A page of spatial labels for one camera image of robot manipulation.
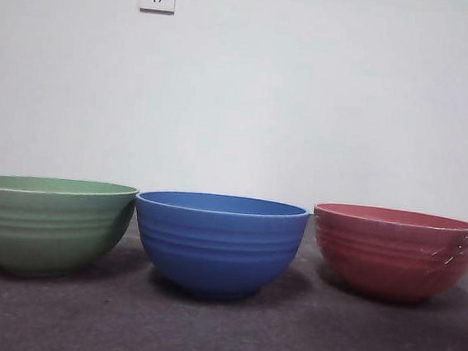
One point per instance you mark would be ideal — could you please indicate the green ribbed bowl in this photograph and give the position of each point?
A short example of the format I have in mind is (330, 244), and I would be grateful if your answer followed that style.
(42, 227)

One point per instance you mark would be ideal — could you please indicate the red ribbed bowl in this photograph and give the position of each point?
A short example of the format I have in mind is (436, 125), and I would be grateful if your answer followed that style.
(392, 257)

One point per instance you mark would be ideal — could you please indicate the blue ribbed bowl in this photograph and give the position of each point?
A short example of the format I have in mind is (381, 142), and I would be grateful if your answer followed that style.
(218, 253)

